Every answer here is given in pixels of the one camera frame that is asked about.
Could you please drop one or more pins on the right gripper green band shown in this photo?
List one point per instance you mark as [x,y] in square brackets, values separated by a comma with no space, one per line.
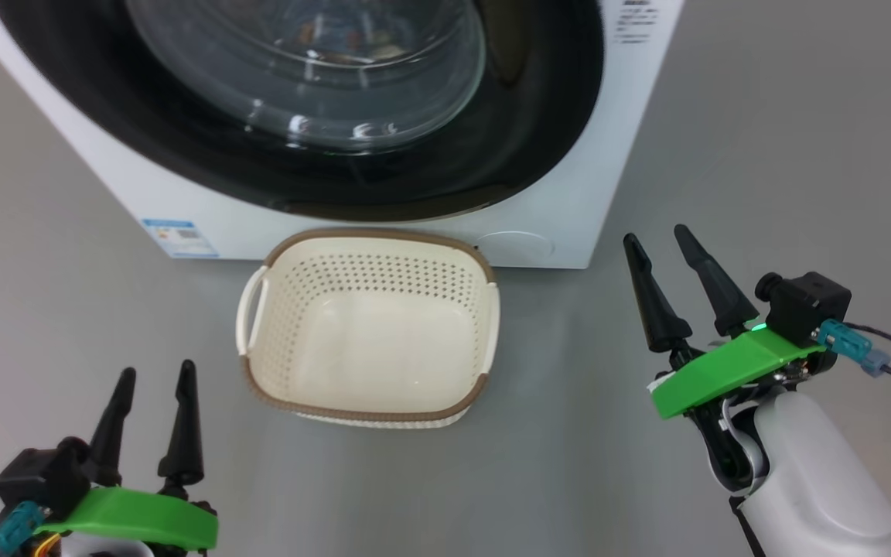
[732,367]

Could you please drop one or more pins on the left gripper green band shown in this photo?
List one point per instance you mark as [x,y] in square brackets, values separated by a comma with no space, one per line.
[136,518]

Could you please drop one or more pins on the black-rimmed glass washer door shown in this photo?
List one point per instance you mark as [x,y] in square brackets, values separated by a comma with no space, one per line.
[530,116]

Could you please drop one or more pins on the cream garment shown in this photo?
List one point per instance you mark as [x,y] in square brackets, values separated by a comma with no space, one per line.
[385,52]

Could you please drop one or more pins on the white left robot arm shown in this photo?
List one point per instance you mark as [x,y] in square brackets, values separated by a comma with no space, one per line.
[105,551]

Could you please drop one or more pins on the white front-load washing machine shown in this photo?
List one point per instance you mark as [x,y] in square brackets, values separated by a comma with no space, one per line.
[569,193]

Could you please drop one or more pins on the cream perforated laundry basket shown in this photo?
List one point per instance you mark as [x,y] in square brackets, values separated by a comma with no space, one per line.
[368,348]

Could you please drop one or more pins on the round filter cover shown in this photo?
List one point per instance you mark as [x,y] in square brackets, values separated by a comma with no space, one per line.
[515,246]

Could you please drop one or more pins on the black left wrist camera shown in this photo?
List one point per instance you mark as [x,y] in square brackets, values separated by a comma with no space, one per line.
[39,480]

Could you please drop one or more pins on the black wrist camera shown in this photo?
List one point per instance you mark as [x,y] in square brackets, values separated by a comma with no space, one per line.
[39,480]
[809,305]

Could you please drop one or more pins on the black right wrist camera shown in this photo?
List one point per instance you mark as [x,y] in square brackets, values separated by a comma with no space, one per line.
[809,305]

